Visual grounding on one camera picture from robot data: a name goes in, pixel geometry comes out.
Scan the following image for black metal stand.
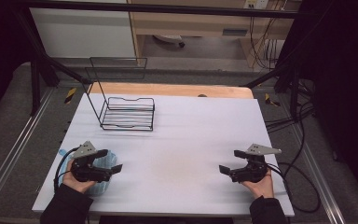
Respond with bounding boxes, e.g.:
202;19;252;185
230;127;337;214
15;8;92;117
243;59;302;122

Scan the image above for white wall socket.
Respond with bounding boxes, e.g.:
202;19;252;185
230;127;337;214
242;0;269;10

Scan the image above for black wire rack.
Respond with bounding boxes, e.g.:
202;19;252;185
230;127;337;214
81;56;156;132

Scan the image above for light blue towel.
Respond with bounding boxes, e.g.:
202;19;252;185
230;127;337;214
58;148;118;197

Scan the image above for light wooden desk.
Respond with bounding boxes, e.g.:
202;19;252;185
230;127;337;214
127;0;302;68

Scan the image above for person's left hand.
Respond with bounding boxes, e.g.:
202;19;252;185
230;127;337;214
62;159;97;194

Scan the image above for black floor cables bundle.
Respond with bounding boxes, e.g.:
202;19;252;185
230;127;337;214
265;78;316;133

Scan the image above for white cabinet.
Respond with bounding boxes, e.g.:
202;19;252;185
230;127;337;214
29;7;137;59

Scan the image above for black metal crossbar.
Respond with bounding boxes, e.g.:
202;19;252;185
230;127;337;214
12;1;318;19

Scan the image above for white chair base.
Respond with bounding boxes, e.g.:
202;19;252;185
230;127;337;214
152;34;186;49

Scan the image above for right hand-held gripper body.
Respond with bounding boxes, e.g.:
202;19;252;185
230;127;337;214
228;143;282;184

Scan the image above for right hand-held gripper black cable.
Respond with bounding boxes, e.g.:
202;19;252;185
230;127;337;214
266;162;294;207

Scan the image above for hanging cables bundle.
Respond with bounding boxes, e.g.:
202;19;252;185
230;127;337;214
249;15;288;70

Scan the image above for black floor cable loop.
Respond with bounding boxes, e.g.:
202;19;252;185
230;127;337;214
278;124;322;215

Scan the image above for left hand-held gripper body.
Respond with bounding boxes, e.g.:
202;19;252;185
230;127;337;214
70;140;114;183

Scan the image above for person's right hand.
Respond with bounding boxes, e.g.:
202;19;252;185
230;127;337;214
241;170;275;200

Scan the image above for black curtain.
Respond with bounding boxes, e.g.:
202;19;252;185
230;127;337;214
0;0;34;125
279;0;358;200

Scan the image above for left hand-held gripper black cable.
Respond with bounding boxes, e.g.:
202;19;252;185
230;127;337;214
53;147;80;192

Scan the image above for hand-held gripper black cable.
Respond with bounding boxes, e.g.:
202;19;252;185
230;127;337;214
266;162;294;207
53;147;80;192

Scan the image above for aluminium rail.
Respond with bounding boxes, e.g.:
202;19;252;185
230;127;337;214
287;124;346;224
0;88;55;213

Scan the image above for white table mat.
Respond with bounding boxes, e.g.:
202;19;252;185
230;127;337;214
32;92;296;217

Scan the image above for wooden table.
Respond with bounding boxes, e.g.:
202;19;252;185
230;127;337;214
88;81;255;100

